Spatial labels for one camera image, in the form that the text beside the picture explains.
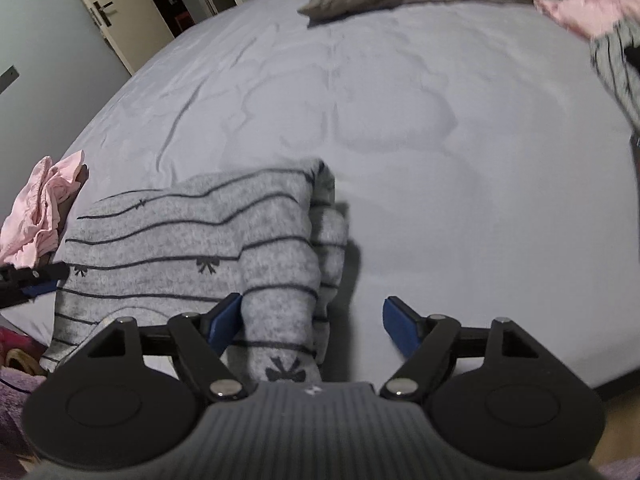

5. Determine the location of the grey striped knit garment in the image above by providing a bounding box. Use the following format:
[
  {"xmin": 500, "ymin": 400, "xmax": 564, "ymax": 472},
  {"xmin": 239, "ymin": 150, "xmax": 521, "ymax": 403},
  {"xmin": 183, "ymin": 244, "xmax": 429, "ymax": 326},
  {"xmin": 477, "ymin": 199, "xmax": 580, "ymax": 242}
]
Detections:
[{"xmin": 42, "ymin": 159, "xmax": 348, "ymax": 384}]

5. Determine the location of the white door with handle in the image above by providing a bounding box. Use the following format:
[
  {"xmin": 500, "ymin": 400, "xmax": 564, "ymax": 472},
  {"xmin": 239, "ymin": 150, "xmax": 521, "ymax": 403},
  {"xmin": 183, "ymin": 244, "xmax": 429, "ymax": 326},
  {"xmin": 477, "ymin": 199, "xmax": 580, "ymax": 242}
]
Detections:
[{"xmin": 0, "ymin": 0, "xmax": 177, "ymax": 212}]

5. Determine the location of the lavender bed sheet mattress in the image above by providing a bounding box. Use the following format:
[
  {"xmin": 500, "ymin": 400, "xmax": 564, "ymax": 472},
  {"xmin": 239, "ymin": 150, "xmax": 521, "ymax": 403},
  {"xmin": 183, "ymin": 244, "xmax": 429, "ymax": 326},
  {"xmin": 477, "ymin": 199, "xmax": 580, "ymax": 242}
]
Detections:
[{"xmin": 0, "ymin": 0, "xmax": 640, "ymax": 391}]

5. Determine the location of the purple fuzzy sleeve forearm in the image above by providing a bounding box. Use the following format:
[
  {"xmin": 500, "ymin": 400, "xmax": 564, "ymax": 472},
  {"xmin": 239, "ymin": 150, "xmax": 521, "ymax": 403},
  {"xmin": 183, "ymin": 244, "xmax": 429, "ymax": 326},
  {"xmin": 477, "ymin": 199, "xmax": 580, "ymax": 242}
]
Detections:
[{"xmin": 0, "ymin": 367, "xmax": 46, "ymax": 456}]

